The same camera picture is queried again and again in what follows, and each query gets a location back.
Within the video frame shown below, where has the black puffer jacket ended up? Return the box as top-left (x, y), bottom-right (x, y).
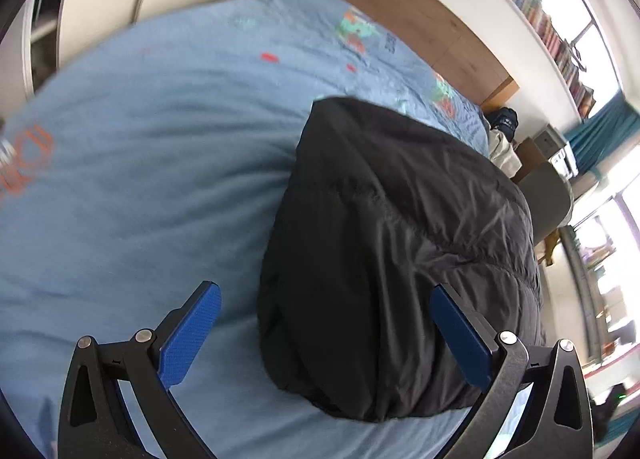
top-left (257, 96), bottom-right (547, 424)

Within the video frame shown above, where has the white cloth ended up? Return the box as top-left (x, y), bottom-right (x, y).
top-left (487, 131), bottom-right (524, 180)

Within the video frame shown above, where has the wooden desk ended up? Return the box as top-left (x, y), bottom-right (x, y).
top-left (515, 138), bottom-right (551, 184)

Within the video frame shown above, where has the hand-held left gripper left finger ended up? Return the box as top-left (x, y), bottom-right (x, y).
top-left (56, 280), bottom-right (223, 459)

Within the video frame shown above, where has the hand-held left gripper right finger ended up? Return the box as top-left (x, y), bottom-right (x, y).
top-left (429, 282), bottom-right (595, 459)

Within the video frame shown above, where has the blue printed blanket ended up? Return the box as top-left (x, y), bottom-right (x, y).
top-left (0, 0), bottom-right (493, 459)

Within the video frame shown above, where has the dark blue bag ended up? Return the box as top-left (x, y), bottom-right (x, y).
top-left (487, 108), bottom-right (520, 142)

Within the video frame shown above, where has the grey box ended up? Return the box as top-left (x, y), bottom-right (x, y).
top-left (532, 123), bottom-right (569, 160)

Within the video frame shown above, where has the teal curtain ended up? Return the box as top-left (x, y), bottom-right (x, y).
top-left (567, 91), bottom-right (640, 174)

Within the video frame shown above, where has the grey chair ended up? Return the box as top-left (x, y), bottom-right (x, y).
top-left (520, 161), bottom-right (575, 265)

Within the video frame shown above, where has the wooden headboard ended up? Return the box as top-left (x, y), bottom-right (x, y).
top-left (287, 0), bottom-right (519, 110)

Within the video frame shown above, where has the row of colourful books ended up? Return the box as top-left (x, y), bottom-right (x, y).
top-left (447, 0), bottom-right (598, 120)

